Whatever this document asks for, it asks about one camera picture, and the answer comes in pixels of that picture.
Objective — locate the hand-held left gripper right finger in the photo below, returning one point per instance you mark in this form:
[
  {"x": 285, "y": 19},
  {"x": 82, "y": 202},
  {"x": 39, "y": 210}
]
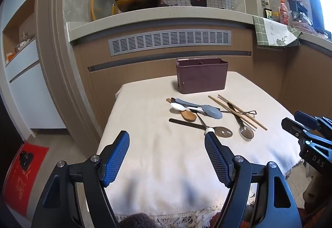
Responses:
[{"x": 215, "y": 155}]

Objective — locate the white crockery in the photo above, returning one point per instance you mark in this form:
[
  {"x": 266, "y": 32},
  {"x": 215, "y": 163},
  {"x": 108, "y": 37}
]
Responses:
[{"x": 24, "y": 43}]

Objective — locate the red chilli bottle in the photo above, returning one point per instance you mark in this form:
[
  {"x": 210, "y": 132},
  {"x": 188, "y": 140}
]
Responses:
[{"x": 283, "y": 11}]

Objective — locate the white cabinet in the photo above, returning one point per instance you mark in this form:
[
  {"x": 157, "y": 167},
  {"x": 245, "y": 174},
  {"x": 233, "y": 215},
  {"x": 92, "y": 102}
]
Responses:
[{"x": 26, "y": 87}]

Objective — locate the wooden counter cabinet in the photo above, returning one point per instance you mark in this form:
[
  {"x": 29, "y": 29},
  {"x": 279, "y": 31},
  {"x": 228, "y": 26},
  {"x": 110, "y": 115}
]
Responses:
[{"x": 142, "y": 69}]

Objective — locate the slotted metal spoon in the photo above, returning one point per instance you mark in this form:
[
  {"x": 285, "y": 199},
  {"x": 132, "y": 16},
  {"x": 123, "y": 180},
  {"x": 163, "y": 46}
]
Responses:
[{"x": 223, "y": 132}]

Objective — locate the white spoon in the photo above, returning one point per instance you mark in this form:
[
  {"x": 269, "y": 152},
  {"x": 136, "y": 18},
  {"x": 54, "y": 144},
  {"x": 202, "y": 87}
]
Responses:
[{"x": 177, "y": 106}]

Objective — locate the maroon utensil holder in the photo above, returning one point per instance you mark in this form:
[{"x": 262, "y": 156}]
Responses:
[{"x": 202, "y": 80}]

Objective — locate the grey vent grille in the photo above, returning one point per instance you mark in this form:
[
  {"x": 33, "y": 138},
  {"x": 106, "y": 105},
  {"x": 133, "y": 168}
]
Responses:
[{"x": 168, "y": 41}]

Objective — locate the wooden chopstick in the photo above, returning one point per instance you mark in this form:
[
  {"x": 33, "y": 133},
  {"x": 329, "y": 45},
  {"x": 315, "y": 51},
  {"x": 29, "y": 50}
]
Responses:
[
  {"x": 223, "y": 98},
  {"x": 259, "y": 125}
]

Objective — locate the red floor mat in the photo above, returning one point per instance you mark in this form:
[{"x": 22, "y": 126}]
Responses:
[{"x": 15, "y": 183}]

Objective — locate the grey stone counter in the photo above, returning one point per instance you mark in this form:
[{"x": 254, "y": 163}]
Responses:
[{"x": 155, "y": 16}]

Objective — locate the black rack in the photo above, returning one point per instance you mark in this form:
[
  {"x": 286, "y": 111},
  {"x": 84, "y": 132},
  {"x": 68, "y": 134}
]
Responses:
[{"x": 298, "y": 6}]

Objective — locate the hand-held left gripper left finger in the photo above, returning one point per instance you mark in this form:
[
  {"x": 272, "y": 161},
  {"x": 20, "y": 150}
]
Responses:
[{"x": 116, "y": 158}]

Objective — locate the yellow-rimmed glass lid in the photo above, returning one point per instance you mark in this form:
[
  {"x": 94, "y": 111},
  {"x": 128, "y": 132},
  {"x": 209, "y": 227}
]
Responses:
[{"x": 102, "y": 4}]

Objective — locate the green checked towel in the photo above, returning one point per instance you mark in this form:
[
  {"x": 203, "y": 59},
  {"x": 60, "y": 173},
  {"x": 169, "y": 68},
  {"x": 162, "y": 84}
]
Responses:
[{"x": 262, "y": 32}]

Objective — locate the small metal spoon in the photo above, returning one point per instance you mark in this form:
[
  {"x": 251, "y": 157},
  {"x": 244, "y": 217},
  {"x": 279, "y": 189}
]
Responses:
[{"x": 230, "y": 112}]

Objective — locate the white tablecloth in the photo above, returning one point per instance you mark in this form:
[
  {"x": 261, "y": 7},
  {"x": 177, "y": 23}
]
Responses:
[{"x": 160, "y": 155}]

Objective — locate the wooden spoon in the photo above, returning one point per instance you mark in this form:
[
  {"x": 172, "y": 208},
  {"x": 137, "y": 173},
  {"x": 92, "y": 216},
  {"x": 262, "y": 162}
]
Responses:
[{"x": 188, "y": 115}]

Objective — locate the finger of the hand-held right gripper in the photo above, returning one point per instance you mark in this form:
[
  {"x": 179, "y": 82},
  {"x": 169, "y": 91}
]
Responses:
[
  {"x": 306, "y": 116},
  {"x": 291, "y": 125}
]

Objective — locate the beige door frame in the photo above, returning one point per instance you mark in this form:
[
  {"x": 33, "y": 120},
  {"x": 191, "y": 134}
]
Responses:
[{"x": 59, "y": 62}]

